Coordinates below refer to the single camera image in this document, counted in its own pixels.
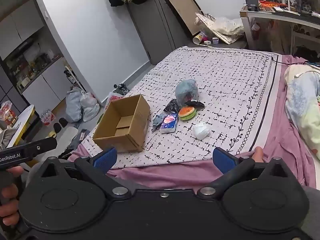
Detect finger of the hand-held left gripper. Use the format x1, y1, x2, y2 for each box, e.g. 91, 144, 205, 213
15, 138, 58, 156

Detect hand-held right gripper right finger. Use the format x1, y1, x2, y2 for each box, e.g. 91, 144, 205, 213
197, 147, 288, 200

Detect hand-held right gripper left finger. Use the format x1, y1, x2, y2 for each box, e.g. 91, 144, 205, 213
39, 147, 132, 200

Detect clear plastic bag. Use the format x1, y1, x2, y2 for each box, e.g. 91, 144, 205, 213
193, 123, 210, 140

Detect brown cardboard box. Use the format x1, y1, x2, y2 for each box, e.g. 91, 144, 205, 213
92, 94, 151, 153

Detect watermelon slice toy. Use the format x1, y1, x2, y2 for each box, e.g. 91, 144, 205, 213
179, 106, 198, 121

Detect black glossy pouch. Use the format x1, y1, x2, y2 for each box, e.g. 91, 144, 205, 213
185, 100, 205, 110

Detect blue tissue packet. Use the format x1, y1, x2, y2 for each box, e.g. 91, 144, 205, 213
160, 113, 179, 134

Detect black shiny packet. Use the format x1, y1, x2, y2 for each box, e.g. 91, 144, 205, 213
164, 99, 181, 113

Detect blue plush toy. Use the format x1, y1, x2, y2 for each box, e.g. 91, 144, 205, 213
175, 79, 200, 105

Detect person's left hand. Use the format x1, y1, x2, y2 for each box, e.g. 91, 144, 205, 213
0, 166, 24, 228

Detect black slippers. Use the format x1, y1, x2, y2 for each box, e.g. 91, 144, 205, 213
52, 117, 68, 132

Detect pack of water bottles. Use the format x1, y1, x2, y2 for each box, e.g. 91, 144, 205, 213
40, 109, 56, 126

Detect white board yellow edge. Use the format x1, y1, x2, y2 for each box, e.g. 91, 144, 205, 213
6, 105, 35, 148

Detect red snack bag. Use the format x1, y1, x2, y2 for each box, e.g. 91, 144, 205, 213
0, 100, 18, 128

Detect grey plastic bag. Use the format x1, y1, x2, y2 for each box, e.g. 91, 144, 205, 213
65, 87, 83, 123

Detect white plastic bag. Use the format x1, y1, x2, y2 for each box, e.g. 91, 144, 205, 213
80, 92, 101, 122

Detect red printed plastic bag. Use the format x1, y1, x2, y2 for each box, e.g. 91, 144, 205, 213
104, 92, 125, 111

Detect pink bed sheet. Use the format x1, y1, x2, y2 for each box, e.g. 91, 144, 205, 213
67, 54, 316, 189

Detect black shoes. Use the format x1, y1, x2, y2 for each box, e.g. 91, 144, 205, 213
114, 83, 130, 95

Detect white black patterned blanket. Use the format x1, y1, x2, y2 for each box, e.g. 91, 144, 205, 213
80, 47, 283, 169

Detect pastel quilt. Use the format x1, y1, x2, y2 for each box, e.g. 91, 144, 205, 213
284, 64, 320, 160

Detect person's grey pants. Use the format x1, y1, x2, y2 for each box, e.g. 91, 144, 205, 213
299, 185, 320, 240

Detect grey storage cabinet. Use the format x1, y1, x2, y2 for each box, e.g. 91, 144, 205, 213
0, 0, 100, 130

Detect paper cup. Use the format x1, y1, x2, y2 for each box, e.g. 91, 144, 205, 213
192, 32, 207, 44

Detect beige tote bag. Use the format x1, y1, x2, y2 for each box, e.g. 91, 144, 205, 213
195, 12, 245, 44

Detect grey door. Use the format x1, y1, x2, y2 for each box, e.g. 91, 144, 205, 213
127, 0, 187, 65

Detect white desk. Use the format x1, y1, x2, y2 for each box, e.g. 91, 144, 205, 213
239, 0, 320, 55

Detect black cable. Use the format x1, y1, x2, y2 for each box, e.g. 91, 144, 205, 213
271, 55, 320, 67

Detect black picture frame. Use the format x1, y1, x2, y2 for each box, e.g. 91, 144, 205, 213
162, 0, 204, 38

